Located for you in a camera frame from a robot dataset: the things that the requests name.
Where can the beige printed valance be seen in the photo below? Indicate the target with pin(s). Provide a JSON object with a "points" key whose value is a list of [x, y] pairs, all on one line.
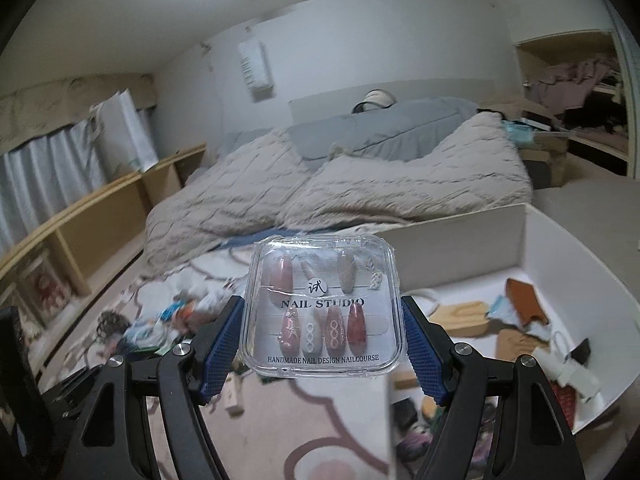
{"points": [[70, 100]]}

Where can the wooden shelf unit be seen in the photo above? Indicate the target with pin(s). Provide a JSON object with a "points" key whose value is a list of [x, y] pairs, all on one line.
{"points": [[100, 220]]}

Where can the pile of pink clothes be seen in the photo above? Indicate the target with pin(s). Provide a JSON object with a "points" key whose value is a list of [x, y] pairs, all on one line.
{"points": [[575, 80]]}

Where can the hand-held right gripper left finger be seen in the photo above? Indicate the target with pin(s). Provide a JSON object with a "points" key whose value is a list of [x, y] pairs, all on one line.
{"points": [[222, 345]]}

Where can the beige quilted bedspread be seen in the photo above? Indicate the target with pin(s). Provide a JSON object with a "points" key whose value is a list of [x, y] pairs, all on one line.
{"points": [[590, 205]]}

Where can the clear false nail box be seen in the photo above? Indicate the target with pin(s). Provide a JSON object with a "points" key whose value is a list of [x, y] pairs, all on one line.
{"points": [[320, 320]]}

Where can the round white hat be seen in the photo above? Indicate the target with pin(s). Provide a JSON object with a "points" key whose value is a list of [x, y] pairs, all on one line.
{"points": [[375, 99]]}

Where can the white hanging tissue bag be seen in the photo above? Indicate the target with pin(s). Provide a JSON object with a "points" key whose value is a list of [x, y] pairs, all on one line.
{"points": [[257, 67]]}

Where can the white rectangular case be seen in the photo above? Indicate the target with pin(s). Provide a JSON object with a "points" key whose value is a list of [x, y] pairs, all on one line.
{"points": [[232, 397]]}

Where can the crumpled white plastic bag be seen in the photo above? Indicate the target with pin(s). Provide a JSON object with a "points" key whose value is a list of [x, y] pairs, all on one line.
{"points": [[210, 300]]}

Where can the grey headboard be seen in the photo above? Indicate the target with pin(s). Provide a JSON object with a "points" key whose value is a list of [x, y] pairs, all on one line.
{"points": [[325, 97]]}

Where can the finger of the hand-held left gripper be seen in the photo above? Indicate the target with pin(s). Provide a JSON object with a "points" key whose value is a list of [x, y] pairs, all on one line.
{"points": [[65, 390]]}

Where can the closet shelf niche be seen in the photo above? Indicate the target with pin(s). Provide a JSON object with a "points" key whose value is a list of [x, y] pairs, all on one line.
{"points": [[530, 55]]}

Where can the grey duvet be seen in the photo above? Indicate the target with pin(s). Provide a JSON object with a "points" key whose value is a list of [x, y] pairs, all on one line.
{"points": [[380, 125]]}

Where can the white tote bag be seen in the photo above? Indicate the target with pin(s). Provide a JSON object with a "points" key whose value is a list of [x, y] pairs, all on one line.
{"points": [[125, 130]]}

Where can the wooden board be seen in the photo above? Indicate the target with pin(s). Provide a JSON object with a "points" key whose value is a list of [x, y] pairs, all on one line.
{"points": [[457, 317]]}

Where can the cardboard box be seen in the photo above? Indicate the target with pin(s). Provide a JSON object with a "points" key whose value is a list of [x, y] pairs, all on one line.
{"points": [[545, 160]]}

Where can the white and blue packet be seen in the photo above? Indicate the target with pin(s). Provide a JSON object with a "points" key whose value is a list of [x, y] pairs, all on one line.
{"points": [[142, 335]]}

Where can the clear packet with blue label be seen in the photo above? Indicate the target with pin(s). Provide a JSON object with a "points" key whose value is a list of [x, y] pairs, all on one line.
{"points": [[500, 307]]}

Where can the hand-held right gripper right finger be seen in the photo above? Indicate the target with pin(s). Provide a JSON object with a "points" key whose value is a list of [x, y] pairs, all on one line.
{"points": [[425, 350]]}

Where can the white plug adapter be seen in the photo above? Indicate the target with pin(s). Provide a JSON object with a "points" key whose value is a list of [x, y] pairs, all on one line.
{"points": [[575, 375]]}

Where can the cartoon printed blanket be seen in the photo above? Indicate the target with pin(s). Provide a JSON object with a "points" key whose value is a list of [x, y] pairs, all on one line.
{"points": [[270, 435]]}

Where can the red-dress doll display case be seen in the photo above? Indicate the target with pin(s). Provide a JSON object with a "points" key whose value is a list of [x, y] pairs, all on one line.
{"points": [[45, 287]]}

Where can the navy bed sheet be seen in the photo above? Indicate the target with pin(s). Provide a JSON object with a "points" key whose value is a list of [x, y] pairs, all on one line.
{"points": [[240, 242]]}

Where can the grey curtain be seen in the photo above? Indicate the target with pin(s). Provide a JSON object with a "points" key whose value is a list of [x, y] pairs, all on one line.
{"points": [[50, 180]]}

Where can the brown leather pouch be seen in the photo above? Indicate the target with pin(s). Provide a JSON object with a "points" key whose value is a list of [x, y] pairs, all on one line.
{"points": [[522, 302]]}

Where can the white storage container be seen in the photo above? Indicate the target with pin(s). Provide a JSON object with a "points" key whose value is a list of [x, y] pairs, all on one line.
{"points": [[575, 270]]}

